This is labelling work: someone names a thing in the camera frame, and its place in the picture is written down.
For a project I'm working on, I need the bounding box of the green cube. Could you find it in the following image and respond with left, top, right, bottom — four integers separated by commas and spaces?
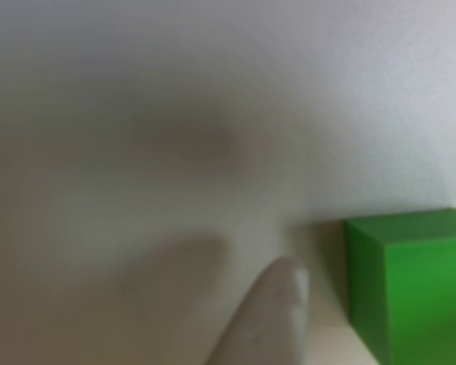
344, 207, 456, 365

